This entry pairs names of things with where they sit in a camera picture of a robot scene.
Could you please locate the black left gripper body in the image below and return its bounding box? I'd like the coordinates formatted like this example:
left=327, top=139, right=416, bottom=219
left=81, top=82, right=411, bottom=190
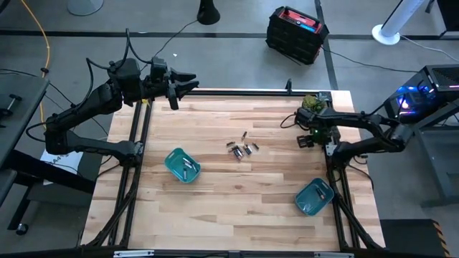
left=141, top=72, right=181, bottom=110

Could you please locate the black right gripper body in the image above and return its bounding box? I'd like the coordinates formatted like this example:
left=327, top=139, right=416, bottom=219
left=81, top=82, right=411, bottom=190
left=303, top=121, right=333, bottom=145

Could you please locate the teal plastic bin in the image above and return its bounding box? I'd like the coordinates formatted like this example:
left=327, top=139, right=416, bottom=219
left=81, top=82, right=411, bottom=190
left=164, top=147, right=202, bottom=185
left=294, top=177, right=336, bottom=217

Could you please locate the small green potted plant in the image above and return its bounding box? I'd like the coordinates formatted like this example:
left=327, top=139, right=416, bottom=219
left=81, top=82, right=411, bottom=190
left=301, top=93, right=328, bottom=113

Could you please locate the black cone stand base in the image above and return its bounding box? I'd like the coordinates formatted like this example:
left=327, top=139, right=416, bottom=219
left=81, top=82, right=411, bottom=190
left=196, top=0, right=222, bottom=27

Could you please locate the black red toolbox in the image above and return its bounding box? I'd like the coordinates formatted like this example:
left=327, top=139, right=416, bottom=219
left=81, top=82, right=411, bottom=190
left=265, top=5, right=331, bottom=66

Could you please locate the grey round stand base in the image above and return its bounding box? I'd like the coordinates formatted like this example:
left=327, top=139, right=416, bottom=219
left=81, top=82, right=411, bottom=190
left=66, top=0, right=105, bottom=17

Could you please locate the computer case with coloured lights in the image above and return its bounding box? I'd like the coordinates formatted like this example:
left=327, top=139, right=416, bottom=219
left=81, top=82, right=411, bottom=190
left=383, top=64, right=459, bottom=125

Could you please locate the white paper sheet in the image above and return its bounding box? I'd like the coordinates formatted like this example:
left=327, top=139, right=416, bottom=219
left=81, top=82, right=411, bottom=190
left=39, top=149, right=85, bottom=186

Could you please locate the white tower fan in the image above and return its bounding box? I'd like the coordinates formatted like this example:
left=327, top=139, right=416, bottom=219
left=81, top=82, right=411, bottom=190
left=371, top=0, right=426, bottom=46

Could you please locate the grey metal cart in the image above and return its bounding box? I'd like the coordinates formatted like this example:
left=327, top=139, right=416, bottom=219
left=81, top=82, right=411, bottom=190
left=415, top=121, right=459, bottom=209

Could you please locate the black mat with hazard stripe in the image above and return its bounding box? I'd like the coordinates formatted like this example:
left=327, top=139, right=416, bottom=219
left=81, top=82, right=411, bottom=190
left=379, top=218, right=451, bottom=258

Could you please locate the grey desk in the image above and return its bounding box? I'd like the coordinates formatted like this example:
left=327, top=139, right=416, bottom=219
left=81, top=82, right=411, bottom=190
left=0, top=74, right=51, bottom=170

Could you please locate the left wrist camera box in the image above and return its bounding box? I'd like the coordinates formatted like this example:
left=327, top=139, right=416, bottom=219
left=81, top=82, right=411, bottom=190
left=150, top=57, right=169, bottom=85

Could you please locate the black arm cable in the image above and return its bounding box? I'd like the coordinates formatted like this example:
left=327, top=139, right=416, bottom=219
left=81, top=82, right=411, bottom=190
left=85, top=27, right=156, bottom=72

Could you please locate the black aluminium table frame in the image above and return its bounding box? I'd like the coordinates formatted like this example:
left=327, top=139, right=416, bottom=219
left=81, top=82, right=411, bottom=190
left=79, top=88, right=385, bottom=258

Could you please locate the black floor cable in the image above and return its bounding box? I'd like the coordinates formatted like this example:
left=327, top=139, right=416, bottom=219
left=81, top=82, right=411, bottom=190
left=321, top=44, right=420, bottom=75

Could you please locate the silver metal bracket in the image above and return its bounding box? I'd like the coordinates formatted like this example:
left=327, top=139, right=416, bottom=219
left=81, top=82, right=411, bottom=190
left=113, top=249, right=155, bottom=258
left=313, top=252, right=355, bottom=258

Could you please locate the yellow cable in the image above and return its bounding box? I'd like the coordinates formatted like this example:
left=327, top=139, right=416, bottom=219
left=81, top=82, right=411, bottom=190
left=19, top=0, right=52, bottom=125

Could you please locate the white floor cable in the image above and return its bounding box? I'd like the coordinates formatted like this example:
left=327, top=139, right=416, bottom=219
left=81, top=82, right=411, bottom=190
left=399, top=34, right=459, bottom=64

